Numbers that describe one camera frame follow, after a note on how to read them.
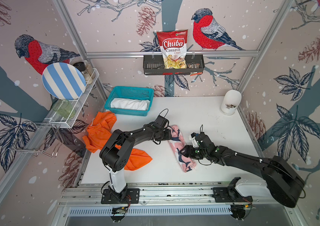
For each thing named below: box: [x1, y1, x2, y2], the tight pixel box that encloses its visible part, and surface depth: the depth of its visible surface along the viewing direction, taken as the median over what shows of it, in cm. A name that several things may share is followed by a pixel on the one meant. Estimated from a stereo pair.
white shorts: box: [110, 97, 151, 111], surface depth 110 cm
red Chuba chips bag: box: [156, 29, 189, 70], surface depth 83 cm
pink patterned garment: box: [168, 124, 197, 173], surface depth 88 cm
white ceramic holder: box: [220, 89, 242, 115], surface depth 106 cm
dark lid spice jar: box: [72, 61, 93, 85], surface depth 82 cm
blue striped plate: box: [41, 62, 87, 101], surface depth 74 cm
